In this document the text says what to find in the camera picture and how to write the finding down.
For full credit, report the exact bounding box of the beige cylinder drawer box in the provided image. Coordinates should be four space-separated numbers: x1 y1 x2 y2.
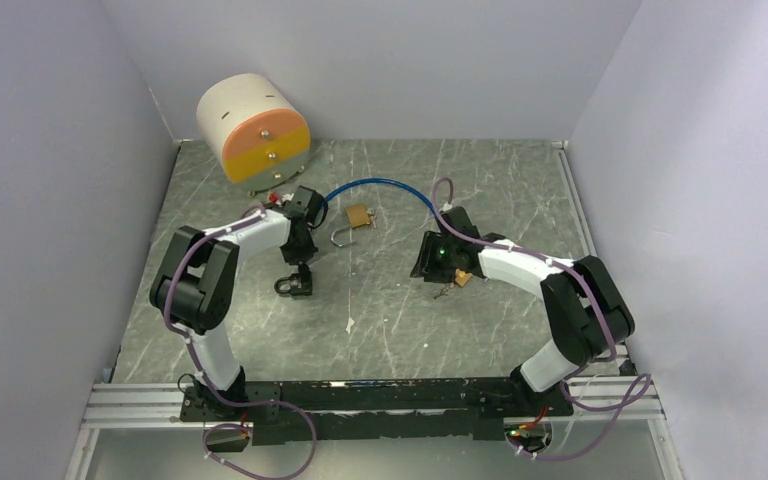
196 73 312 195

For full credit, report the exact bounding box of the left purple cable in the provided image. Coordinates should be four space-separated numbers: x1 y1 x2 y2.
202 396 324 480

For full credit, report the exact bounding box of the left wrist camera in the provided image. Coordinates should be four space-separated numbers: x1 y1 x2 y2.
267 191 294 209

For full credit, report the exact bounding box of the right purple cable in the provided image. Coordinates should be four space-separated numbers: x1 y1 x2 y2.
506 377 655 463

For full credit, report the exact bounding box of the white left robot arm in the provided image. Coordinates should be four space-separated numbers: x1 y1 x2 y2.
149 186 327 420

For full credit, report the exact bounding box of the long shackle brass padlock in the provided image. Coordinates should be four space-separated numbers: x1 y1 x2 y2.
453 269 473 288

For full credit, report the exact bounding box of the purple cable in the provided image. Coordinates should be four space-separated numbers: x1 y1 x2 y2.
506 377 655 463
202 396 324 480

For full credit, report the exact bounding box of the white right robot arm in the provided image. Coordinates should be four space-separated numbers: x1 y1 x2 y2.
411 206 636 415

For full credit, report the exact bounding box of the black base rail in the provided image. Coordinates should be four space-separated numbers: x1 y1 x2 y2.
180 377 573 446

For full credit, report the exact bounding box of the black padlock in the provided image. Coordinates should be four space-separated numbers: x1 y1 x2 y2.
273 264 313 297

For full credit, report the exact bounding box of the blue cable lock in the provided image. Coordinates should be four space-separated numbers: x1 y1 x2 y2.
322 177 437 216

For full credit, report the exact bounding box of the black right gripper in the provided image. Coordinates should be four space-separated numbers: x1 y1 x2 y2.
410 231 457 284

